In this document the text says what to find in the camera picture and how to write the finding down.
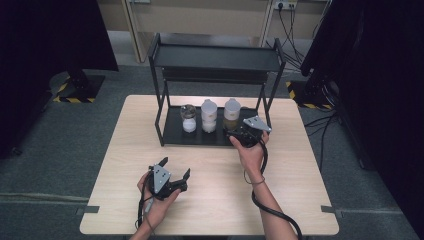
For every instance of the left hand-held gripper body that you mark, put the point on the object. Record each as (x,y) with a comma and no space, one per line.
(161,180)

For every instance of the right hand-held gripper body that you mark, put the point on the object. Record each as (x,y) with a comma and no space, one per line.
(248,136)

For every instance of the white-lidded jar of brown powder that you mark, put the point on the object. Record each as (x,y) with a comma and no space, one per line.
(232,111)

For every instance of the white-lidded jar of white powder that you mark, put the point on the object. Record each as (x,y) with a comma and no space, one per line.
(209,111)

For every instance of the black metal shelf rack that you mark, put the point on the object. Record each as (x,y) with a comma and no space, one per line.
(216,58)

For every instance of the person's right hand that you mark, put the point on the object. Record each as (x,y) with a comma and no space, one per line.
(251,158)

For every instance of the person's left hand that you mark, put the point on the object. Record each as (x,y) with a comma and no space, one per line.
(156,210)

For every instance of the clear-lidded glass jar, white powder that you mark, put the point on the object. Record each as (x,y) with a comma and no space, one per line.
(189,125)

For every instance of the thin wrist band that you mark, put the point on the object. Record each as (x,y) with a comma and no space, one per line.
(258,182)

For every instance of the stand base with striped tape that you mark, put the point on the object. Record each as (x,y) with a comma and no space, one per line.
(306,96)
(80,90)

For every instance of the grey tape strip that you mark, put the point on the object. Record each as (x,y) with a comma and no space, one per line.
(330,210)
(90,209)

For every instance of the beige wooden cabinet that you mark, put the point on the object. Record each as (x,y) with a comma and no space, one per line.
(200,20)

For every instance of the white power strip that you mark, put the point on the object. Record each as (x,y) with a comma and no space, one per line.
(285,4)

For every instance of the dark curtain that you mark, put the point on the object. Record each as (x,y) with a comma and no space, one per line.
(50,33)
(383,66)

